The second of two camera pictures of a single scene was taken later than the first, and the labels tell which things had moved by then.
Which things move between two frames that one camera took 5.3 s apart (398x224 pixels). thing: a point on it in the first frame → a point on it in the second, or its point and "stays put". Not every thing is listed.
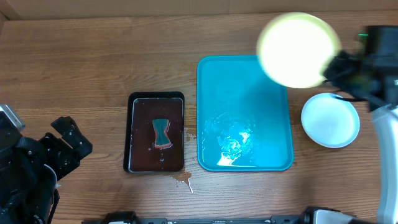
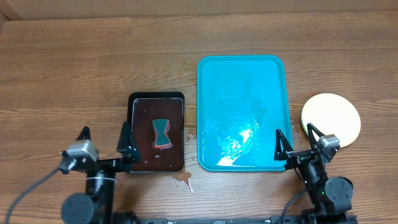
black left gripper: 65,162 → 122,164
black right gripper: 333,65 → 298,159
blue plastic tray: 244,122 stays put
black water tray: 140,155 stays put
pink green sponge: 163,140 stays put
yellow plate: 292,49 → 334,114
